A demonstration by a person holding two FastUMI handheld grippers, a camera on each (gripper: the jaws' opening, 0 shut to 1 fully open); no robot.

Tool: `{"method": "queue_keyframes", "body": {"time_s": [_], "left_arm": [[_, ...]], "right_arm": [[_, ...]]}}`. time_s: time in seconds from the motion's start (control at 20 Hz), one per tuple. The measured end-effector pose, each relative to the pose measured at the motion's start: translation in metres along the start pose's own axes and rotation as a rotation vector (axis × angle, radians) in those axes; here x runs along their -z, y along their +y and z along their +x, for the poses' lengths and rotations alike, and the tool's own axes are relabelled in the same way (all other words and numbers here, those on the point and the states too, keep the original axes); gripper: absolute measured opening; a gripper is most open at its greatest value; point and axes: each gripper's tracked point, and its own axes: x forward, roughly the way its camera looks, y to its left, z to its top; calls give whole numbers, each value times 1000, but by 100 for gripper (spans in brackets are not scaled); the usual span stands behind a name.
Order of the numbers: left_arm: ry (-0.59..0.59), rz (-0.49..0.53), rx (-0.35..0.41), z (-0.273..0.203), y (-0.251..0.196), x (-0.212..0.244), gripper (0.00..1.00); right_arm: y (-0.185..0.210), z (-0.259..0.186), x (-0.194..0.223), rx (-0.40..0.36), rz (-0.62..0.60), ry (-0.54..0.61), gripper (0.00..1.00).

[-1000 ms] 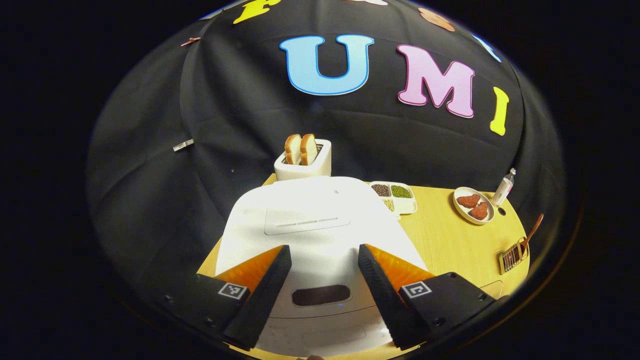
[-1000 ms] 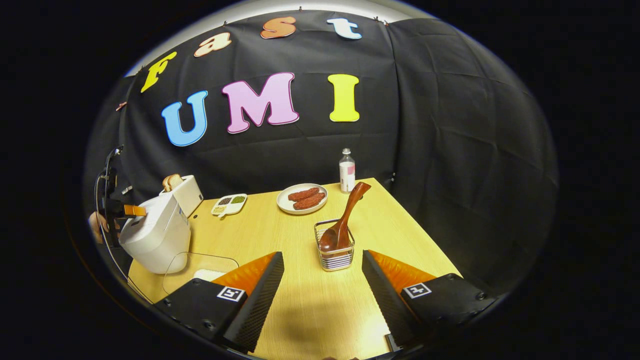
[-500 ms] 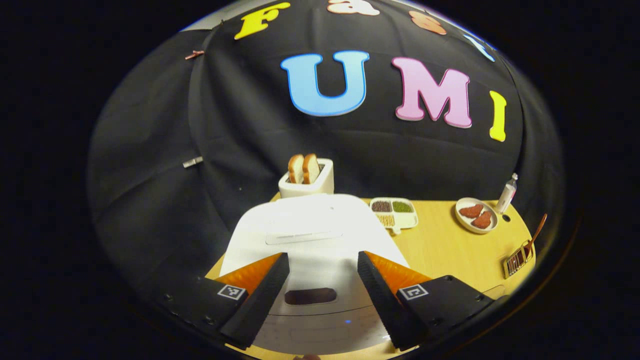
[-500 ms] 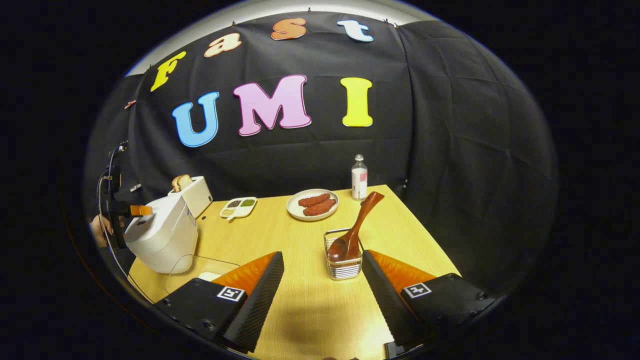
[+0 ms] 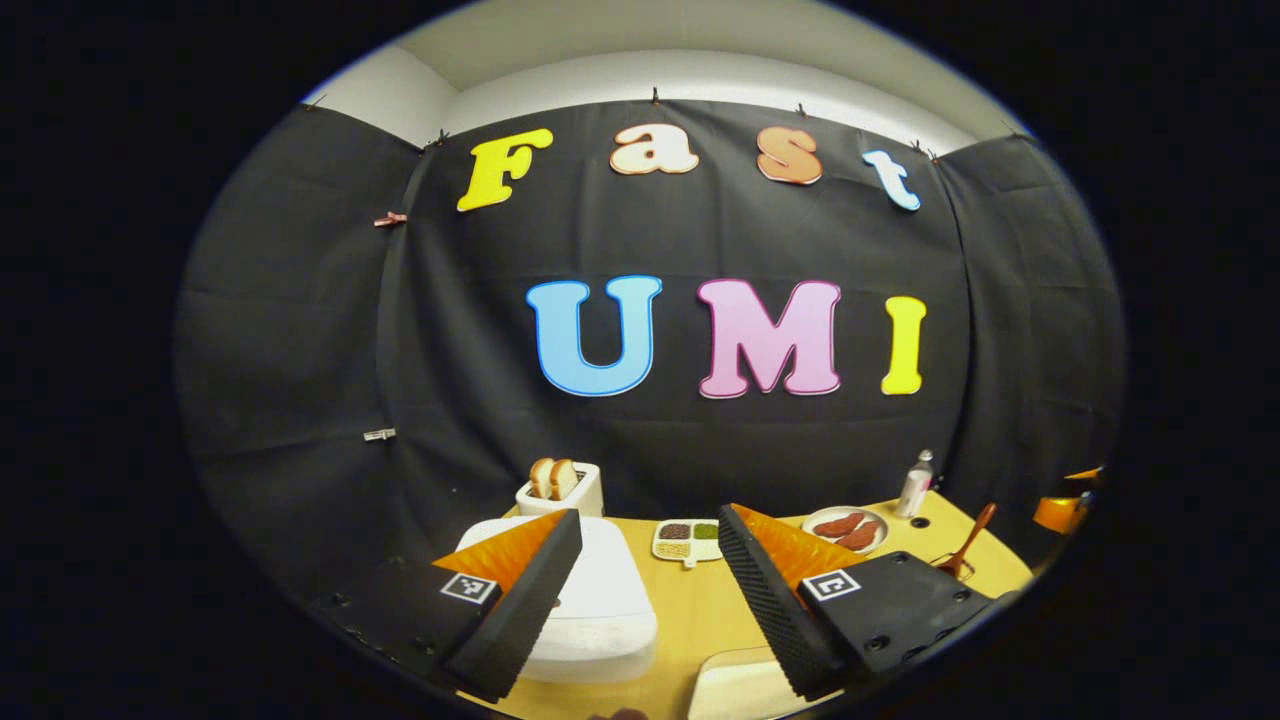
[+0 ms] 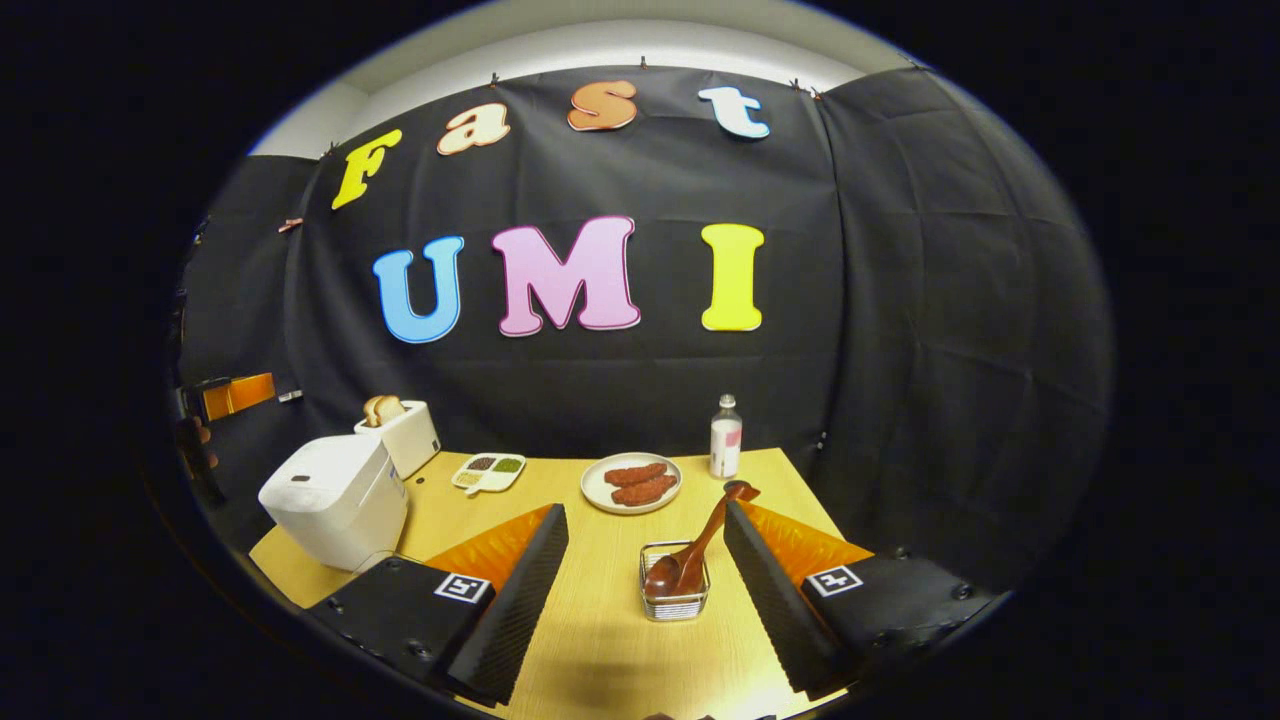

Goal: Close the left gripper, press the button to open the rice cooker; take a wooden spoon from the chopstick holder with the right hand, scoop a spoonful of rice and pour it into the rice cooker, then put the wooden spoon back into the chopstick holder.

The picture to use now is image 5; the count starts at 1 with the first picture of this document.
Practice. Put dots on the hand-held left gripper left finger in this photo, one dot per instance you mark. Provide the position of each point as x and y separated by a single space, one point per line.
530 600

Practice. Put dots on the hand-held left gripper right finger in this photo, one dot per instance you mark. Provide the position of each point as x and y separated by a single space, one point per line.
765 600

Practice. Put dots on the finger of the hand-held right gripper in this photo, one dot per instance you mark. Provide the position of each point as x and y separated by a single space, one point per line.
1060 514
1085 474

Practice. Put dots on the white rice cooker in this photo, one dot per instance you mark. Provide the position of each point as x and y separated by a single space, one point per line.
610 610

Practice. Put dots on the brown wooden spoon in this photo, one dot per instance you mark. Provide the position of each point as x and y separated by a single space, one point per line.
975 535

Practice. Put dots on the clear tray of rice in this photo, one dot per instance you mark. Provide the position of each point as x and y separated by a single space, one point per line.
735 690

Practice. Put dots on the white divided dish of beans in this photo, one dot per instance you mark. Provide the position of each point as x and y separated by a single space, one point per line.
685 540

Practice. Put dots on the red sausage patty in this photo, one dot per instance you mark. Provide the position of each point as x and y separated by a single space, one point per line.
838 525
860 536

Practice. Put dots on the white toaster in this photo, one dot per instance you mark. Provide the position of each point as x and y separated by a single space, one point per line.
590 495

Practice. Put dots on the toasted bread slice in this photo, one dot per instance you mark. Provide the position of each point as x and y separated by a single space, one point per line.
541 478
565 478

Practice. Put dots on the white round plate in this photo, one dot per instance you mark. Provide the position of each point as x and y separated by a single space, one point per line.
880 525

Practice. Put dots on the clear bottle with pink label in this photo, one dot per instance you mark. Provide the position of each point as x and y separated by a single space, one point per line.
914 488

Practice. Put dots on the silver cloth clip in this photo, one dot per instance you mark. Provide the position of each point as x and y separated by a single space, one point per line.
379 434

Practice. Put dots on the black backdrop cloth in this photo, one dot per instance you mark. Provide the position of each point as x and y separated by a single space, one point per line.
400 350

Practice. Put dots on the red cloth clip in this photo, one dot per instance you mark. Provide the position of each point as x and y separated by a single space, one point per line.
390 219

